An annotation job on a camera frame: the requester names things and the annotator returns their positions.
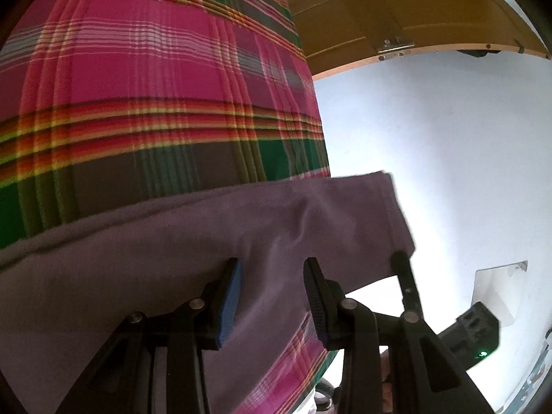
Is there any wooden door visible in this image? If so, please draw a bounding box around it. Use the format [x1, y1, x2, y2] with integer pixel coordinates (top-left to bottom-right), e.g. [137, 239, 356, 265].
[285, 0, 552, 80]

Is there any white sheet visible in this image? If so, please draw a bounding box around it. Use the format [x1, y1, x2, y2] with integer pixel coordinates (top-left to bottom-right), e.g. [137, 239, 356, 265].
[472, 261, 529, 324]

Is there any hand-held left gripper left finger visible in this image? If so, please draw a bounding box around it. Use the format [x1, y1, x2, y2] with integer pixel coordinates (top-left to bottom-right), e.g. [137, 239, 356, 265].
[56, 258, 243, 414]

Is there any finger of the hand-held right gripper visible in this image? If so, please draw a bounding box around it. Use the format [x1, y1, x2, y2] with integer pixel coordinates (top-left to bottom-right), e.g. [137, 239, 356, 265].
[390, 251, 421, 314]

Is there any purple garment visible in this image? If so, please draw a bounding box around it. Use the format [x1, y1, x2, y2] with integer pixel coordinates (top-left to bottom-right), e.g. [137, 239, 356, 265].
[0, 171, 415, 414]

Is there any pink green plaid blanket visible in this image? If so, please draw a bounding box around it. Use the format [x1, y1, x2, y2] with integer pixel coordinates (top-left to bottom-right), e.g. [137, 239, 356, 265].
[0, 0, 333, 414]

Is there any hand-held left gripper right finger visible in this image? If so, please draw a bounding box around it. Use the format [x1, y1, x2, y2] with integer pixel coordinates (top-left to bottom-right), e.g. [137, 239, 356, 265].
[303, 256, 496, 414]

